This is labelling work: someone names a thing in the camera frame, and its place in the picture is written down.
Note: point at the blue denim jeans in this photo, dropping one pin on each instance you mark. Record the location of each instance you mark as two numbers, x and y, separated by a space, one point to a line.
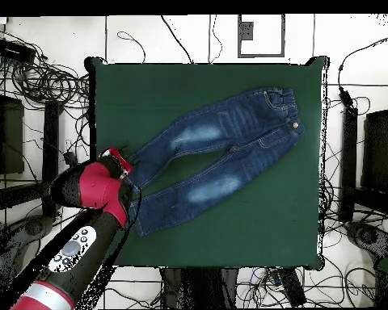
245 122

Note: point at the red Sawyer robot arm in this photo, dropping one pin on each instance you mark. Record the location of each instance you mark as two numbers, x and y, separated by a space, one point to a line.
93 190

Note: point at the black power strip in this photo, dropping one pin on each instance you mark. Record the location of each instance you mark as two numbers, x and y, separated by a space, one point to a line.
69 158

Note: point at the dark green table cloth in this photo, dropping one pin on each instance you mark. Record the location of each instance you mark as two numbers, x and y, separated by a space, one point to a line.
262 210

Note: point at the black rectangular box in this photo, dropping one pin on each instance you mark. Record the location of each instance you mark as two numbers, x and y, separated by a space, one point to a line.
14 51

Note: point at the short black bar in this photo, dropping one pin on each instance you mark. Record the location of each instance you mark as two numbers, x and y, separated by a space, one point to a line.
292 287

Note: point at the long black bar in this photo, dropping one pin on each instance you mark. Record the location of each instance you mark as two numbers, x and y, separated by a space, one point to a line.
349 161

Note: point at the black frame stand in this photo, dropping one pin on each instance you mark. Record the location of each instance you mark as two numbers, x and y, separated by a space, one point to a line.
51 139

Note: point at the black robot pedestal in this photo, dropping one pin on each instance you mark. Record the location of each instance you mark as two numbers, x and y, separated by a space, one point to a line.
200 287

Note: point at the grey square floor frame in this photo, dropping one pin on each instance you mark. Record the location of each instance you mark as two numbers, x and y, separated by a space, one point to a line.
261 55

